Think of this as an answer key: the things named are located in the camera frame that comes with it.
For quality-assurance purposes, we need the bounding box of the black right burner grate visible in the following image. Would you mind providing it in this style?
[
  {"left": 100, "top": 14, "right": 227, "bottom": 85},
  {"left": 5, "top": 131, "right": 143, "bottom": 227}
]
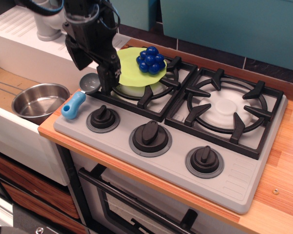
[{"left": 165, "top": 68, "right": 287, "bottom": 159}]

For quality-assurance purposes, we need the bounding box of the grey toy faucet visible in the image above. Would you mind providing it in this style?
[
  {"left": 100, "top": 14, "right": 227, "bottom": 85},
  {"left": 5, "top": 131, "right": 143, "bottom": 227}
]
[{"left": 33, "top": 9, "right": 65, "bottom": 41}]

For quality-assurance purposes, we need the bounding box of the black middle stove knob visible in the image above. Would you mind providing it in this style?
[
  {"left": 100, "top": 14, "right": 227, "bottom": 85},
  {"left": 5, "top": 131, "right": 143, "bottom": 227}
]
[{"left": 129, "top": 120, "right": 172, "bottom": 157}]

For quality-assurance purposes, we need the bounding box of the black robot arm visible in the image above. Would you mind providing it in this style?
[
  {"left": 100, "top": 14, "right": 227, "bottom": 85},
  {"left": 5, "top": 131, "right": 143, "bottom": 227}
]
[{"left": 21, "top": 0, "right": 121, "bottom": 95}]

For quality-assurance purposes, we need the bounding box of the black oven door handle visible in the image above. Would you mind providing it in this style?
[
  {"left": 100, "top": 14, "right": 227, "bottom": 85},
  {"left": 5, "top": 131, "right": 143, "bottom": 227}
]
[{"left": 78, "top": 168, "right": 198, "bottom": 234}]

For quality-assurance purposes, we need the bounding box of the blue toy blueberry cluster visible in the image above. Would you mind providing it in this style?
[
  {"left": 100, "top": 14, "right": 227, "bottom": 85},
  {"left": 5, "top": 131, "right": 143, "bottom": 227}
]
[{"left": 136, "top": 46, "right": 166, "bottom": 75}]

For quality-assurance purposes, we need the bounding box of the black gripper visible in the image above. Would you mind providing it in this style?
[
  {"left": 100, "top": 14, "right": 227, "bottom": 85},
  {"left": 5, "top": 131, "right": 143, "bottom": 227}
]
[{"left": 63, "top": 14, "right": 121, "bottom": 96}]

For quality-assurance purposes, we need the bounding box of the stainless steel pot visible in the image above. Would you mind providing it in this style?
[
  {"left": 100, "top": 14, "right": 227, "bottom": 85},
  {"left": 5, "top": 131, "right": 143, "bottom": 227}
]
[{"left": 0, "top": 82, "right": 70, "bottom": 125}]

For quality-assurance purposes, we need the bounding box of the toy oven door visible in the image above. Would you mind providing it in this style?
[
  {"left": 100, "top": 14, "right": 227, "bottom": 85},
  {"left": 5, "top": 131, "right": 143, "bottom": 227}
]
[{"left": 71, "top": 152, "right": 242, "bottom": 234}]

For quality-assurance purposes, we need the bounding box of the white burner cap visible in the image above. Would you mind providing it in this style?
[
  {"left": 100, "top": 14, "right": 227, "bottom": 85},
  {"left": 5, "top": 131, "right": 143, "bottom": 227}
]
[
  {"left": 197, "top": 89, "right": 259, "bottom": 129},
  {"left": 113, "top": 77, "right": 181, "bottom": 100}
]

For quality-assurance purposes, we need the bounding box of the wooden drawer front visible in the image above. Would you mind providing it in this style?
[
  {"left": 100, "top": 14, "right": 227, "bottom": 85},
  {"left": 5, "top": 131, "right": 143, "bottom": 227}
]
[{"left": 0, "top": 153, "right": 86, "bottom": 234}]

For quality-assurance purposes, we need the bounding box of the grey spoon with blue handle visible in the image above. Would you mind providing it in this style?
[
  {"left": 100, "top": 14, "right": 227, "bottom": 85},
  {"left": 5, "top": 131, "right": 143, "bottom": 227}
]
[{"left": 61, "top": 73, "right": 101, "bottom": 119}]

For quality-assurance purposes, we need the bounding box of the light green plate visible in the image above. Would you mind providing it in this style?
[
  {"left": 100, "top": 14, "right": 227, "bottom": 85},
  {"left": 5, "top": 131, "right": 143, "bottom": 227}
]
[{"left": 117, "top": 47, "right": 167, "bottom": 87}]

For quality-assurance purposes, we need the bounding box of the black left burner grate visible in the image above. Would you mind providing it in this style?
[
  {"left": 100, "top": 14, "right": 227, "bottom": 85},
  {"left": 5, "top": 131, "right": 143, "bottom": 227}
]
[{"left": 91, "top": 56, "right": 198, "bottom": 122}]

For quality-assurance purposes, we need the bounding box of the grey toy stove top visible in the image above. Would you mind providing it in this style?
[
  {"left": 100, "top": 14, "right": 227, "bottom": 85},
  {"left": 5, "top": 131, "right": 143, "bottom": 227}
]
[{"left": 54, "top": 64, "right": 288, "bottom": 214}]

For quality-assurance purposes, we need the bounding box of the white right burner cap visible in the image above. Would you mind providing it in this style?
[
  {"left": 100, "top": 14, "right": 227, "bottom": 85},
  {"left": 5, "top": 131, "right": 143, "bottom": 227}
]
[{"left": 197, "top": 89, "right": 259, "bottom": 129}]

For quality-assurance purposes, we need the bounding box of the white left burner cap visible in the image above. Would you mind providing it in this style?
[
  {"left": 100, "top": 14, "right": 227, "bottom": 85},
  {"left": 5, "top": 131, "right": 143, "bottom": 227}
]
[{"left": 113, "top": 77, "right": 181, "bottom": 100}]

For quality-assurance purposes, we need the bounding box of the black burner grate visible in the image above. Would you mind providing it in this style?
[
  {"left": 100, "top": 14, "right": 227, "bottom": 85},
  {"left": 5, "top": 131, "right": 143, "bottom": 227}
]
[
  {"left": 91, "top": 56, "right": 198, "bottom": 122},
  {"left": 165, "top": 68, "right": 287, "bottom": 159}
]

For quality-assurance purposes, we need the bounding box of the black stove knob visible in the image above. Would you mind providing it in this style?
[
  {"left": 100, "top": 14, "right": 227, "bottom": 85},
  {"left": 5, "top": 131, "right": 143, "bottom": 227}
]
[
  {"left": 86, "top": 105, "right": 120, "bottom": 134},
  {"left": 185, "top": 146, "right": 224, "bottom": 179},
  {"left": 129, "top": 120, "right": 172, "bottom": 157}
]

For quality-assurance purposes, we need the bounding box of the black right stove knob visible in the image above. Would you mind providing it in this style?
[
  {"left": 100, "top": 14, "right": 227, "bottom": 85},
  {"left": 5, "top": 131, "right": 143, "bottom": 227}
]
[{"left": 185, "top": 146, "right": 224, "bottom": 179}]

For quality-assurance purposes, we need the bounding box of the black left stove knob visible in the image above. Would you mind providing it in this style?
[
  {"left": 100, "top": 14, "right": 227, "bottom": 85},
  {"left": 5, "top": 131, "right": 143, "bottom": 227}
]
[{"left": 86, "top": 105, "right": 120, "bottom": 134}]

